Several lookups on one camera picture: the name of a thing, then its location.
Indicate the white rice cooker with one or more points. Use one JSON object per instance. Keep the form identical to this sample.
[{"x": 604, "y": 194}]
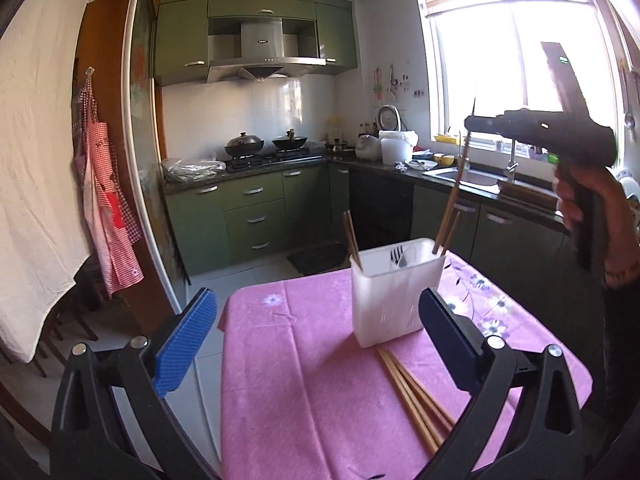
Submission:
[{"x": 369, "y": 149}]

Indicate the green base kitchen cabinets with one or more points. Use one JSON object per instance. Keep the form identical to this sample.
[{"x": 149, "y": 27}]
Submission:
[{"x": 250, "y": 210}]

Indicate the yellow bowl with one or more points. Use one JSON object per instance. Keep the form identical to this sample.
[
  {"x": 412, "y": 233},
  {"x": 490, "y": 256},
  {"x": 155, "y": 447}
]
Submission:
[{"x": 444, "y": 160}]

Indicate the white dish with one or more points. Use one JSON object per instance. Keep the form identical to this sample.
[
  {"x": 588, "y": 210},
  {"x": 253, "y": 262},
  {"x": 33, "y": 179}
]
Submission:
[{"x": 421, "y": 164}]

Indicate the white plastic utensil holder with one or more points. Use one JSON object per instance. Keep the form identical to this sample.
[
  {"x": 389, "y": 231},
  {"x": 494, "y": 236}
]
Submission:
[{"x": 385, "y": 300}]

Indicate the small steel faucet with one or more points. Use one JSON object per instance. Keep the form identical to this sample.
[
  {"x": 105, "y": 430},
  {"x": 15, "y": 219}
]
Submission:
[{"x": 456, "y": 145}]

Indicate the pink floral tablecloth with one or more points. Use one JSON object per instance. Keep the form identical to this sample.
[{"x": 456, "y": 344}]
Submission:
[{"x": 300, "y": 360}]

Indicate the yellow tray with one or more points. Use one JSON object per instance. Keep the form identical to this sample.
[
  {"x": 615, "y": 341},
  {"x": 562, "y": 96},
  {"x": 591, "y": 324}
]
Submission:
[{"x": 446, "y": 138}]

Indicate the small metal pot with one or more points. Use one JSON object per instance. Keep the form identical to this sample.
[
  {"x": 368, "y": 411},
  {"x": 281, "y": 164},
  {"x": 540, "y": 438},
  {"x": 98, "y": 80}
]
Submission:
[{"x": 341, "y": 148}]

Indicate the tall steel faucet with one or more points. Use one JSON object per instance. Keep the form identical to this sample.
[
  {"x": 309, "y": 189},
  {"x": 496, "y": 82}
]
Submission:
[{"x": 511, "y": 165}]

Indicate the sliding glass door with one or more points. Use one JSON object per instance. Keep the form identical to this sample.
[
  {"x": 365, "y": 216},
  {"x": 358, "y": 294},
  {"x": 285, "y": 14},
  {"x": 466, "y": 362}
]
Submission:
[{"x": 142, "y": 135}]

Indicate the white plastic bucket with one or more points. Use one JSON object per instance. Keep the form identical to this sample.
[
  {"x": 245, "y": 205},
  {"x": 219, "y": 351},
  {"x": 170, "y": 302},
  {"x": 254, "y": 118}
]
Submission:
[{"x": 397, "y": 150}]

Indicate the black gas stove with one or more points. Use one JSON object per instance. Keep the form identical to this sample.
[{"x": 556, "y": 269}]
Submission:
[{"x": 280, "y": 159}]

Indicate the steel sink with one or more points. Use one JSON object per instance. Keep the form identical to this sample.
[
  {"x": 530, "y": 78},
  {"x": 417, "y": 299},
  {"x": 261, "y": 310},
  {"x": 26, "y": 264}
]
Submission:
[{"x": 475, "y": 177}]

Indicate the steel range hood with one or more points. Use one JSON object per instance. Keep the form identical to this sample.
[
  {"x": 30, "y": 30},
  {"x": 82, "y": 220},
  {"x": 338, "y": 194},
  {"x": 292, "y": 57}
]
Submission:
[{"x": 262, "y": 40}]

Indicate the clear plastic bag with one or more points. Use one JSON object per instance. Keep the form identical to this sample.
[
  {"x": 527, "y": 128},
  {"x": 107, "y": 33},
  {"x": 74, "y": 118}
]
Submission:
[{"x": 192, "y": 170}]

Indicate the white hanging sheet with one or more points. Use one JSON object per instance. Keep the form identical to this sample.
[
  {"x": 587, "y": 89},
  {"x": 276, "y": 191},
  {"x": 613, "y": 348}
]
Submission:
[{"x": 35, "y": 160}]

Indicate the row of wall hooks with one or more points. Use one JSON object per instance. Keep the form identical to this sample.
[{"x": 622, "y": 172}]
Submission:
[{"x": 405, "y": 82}]

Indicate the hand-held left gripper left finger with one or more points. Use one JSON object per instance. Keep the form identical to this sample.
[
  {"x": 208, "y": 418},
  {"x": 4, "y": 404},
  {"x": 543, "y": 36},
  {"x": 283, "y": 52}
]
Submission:
[{"x": 185, "y": 340}]

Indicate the wooden board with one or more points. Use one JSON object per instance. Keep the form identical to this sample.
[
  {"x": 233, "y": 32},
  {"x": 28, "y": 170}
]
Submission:
[{"x": 525, "y": 192}]

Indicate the person's right hand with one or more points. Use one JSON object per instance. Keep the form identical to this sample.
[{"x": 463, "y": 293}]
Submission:
[{"x": 610, "y": 210}]

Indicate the dark stone countertop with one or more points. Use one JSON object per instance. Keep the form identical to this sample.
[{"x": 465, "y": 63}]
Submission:
[{"x": 280, "y": 167}]

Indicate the dark floor mat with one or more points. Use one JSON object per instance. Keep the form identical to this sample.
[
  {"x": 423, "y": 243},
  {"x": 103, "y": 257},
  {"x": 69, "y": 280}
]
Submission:
[{"x": 317, "y": 259}]

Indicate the brown wooden chopstick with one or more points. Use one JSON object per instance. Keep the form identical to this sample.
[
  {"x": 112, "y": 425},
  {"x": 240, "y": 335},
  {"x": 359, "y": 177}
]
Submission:
[
  {"x": 351, "y": 240},
  {"x": 452, "y": 195},
  {"x": 450, "y": 234},
  {"x": 355, "y": 237}
]

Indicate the green upper kitchen cabinets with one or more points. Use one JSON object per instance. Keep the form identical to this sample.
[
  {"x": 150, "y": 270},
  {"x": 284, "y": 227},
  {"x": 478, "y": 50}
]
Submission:
[{"x": 180, "y": 40}]

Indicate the black wok pan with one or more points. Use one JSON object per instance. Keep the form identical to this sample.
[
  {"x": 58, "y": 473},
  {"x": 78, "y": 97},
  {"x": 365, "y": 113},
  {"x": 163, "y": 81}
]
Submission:
[{"x": 290, "y": 142}]

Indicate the dark wooden chair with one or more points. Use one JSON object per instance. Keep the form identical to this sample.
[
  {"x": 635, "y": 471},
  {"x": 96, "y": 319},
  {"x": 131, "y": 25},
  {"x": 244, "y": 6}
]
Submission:
[{"x": 70, "y": 320}]

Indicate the crumpled cloth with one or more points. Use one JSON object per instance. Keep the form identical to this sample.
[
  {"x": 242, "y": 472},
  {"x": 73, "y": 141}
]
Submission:
[{"x": 400, "y": 166}]

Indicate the red checkered apron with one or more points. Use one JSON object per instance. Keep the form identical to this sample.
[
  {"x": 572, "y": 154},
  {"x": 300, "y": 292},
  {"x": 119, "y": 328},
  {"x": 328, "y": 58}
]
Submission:
[{"x": 107, "y": 210}]

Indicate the window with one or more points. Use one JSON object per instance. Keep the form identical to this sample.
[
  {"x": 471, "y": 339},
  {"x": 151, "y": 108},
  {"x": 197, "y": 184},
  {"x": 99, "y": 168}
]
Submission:
[{"x": 490, "y": 70}]

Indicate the black wok with lid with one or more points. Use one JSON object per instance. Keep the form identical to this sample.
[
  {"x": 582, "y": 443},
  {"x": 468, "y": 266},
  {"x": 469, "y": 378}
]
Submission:
[{"x": 244, "y": 145}]

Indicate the set of wooden chopsticks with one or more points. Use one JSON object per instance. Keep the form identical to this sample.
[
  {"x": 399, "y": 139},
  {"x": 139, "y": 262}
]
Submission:
[{"x": 405, "y": 385}]

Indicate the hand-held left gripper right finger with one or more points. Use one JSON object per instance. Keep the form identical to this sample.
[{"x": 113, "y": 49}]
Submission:
[{"x": 445, "y": 330}]

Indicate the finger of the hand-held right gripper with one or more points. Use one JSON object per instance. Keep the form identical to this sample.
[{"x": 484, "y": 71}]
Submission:
[{"x": 510, "y": 125}]

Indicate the hanging wall decoration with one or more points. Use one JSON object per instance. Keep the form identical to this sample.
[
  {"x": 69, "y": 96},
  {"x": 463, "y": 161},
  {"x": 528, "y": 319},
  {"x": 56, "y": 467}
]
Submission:
[{"x": 376, "y": 85}]

